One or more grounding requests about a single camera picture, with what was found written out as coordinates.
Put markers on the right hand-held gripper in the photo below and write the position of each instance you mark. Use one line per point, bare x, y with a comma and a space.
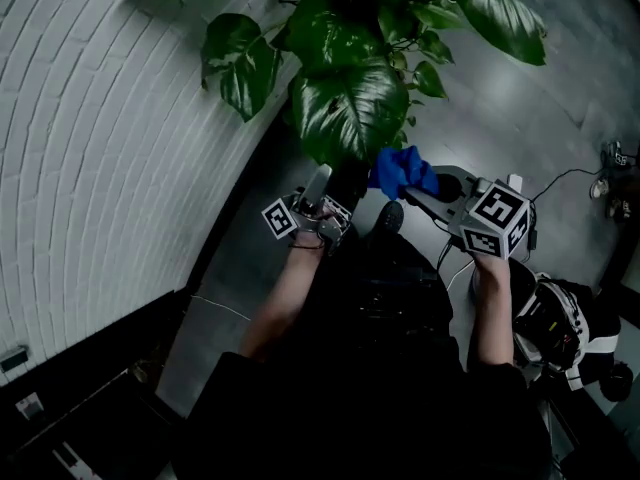
495, 208

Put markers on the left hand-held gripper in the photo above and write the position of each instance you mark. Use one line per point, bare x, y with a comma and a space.
277, 218

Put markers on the blue cloth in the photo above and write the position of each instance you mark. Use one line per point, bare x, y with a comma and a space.
395, 168

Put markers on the green leafy plant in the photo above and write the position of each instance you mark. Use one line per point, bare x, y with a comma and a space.
345, 108

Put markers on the person's left forearm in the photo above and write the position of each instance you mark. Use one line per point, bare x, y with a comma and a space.
285, 298

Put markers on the person's right forearm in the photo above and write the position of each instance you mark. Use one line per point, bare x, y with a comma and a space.
492, 318

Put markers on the black wrist band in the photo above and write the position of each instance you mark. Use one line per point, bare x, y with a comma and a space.
305, 246

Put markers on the person's black shoe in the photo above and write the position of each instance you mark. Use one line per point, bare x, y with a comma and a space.
389, 218

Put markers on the white power strip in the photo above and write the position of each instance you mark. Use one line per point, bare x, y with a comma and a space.
515, 182

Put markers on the black waist-mounted device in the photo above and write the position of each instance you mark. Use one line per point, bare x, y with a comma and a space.
400, 278

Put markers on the person's black trousers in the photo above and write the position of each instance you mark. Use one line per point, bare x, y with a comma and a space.
400, 318

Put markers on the person's black top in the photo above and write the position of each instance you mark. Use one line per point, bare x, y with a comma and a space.
350, 418

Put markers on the black skirting board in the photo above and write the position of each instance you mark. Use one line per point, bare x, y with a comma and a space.
100, 353

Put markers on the dark wall outlet plate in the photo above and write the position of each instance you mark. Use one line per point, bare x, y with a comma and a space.
14, 359

